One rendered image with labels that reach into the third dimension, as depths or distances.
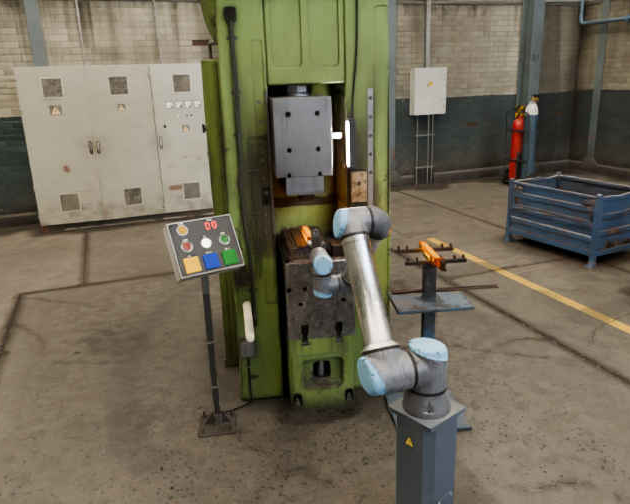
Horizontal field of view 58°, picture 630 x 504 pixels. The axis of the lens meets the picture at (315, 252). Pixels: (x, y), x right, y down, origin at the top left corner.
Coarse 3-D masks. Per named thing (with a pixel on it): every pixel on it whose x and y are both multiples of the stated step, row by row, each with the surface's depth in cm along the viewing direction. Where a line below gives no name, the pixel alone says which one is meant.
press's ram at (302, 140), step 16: (272, 96) 319; (304, 96) 300; (320, 96) 291; (272, 112) 288; (288, 112) 288; (304, 112) 289; (320, 112) 290; (272, 128) 296; (288, 128) 290; (304, 128) 291; (320, 128) 292; (272, 144) 305; (288, 144) 292; (304, 144) 293; (320, 144) 295; (272, 160) 314; (288, 160) 294; (304, 160) 296; (320, 160) 297; (304, 176) 298
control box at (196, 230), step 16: (176, 224) 280; (192, 224) 284; (208, 224) 288; (224, 224) 292; (176, 240) 278; (192, 240) 282; (176, 256) 276; (192, 256) 279; (240, 256) 291; (176, 272) 278; (208, 272) 281
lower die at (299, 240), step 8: (288, 232) 341; (296, 232) 337; (288, 240) 324; (296, 240) 320; (304, 240) 319; (288, 248) 312; (296, 248) 309; (304, 248) 309; (296, 256) 310; (304, 256) 311
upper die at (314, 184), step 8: (288, 176) 301; (312, 176) 299; (320, 176) 299; (288, 184) 298; (296, 184) 299; (304, 184) 299; (312, 184) 300; (320, 184) 301; (288, 192) 299; (296, 192) 300; (304, 192) 301; (312, 192) 301; (320, 192) 302
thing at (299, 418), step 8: (288, 400) 344; (288, 408) 336; (336, 408) 334; (344, 408) 334; (352, 408) 334; (360, 408) 334; (280, 416) 329; (288, 416) 328; (296, 416) 328; (304, 416) 328; (312, 416) 328; (320, 416) 327; (328, 416) 327; (336, 416) 327; (344, 416) 327; (352, 416) 327; (280, 424) 321; (296, 424) 321; (304, 424) 321
